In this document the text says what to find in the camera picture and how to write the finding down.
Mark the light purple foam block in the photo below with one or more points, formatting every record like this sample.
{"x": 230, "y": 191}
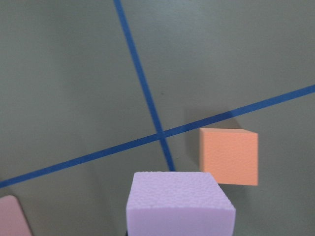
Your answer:
{"x": 178, "y": 204}

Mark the orange foam block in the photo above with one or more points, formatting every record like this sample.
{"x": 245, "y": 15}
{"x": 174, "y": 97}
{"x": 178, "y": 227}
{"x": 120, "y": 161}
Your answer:
{"x": 230, "y": 155}

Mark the pink plastic bin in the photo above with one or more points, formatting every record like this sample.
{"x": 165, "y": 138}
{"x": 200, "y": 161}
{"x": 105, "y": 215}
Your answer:
{"x": 12, "y": 219}

